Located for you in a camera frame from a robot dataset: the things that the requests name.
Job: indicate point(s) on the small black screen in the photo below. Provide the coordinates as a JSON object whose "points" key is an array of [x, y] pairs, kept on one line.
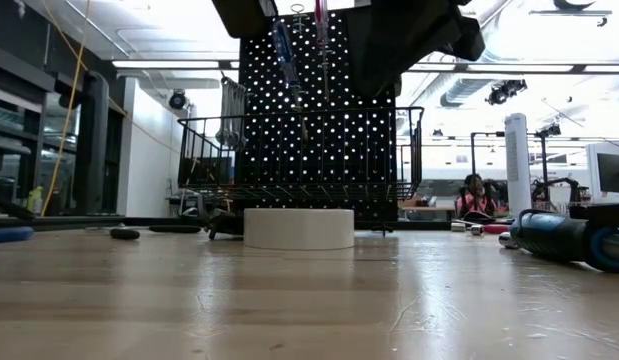
{"points": [[209, 170]]}

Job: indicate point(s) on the black computer monitor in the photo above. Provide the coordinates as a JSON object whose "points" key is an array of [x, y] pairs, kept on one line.
{"points": [[614, 175]]}

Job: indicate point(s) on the yellow-green spray bottle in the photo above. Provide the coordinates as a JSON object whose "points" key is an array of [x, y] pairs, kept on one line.
{"points": [[35, 200]]}

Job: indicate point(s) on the black stand with camera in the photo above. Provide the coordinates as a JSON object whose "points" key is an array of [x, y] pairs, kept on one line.
{"points": [[544, 165]]}

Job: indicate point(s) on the black distant robot arm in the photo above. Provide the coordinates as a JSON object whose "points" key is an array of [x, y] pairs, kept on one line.
{"points": [[564, 182]]}

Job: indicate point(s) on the red and blue pliers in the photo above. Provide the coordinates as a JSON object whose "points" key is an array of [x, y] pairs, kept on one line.
{"points": [[9, 235]]}

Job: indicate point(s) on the white masking tape roll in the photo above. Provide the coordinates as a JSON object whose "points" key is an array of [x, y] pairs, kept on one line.
{"points": [[299, 227]]}

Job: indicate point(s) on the black metal pegboard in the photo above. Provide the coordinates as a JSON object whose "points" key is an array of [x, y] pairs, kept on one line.
{"points": [[339, 150]]}

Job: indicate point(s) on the black ceiling spotlight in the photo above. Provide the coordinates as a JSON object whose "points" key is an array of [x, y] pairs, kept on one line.
{"points": [[504, 92]]}

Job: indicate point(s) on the black pipe post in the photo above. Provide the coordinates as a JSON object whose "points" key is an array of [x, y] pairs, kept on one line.
{"points": [[91, 150]]}

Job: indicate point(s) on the white tower fan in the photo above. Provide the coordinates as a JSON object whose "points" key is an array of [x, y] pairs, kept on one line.
{"points": [[518, 165]]}

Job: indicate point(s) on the person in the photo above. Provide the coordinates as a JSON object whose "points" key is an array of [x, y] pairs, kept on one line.
{"points": [[476, 200]]}

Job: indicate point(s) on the black pole frame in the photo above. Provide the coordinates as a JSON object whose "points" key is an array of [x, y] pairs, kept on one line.
{"points": [[473, 155]]}

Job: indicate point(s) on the grey ceiling duct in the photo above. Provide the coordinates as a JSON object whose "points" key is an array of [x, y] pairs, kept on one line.
{"points": [[464, 90]]}

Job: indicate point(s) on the round black lamp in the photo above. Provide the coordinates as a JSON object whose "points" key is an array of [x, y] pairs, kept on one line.
{"points": [[178, 100]]}

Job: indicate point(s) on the black shelving unit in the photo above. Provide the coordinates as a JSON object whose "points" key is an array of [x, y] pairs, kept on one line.
{"points": [[19, 125]]}

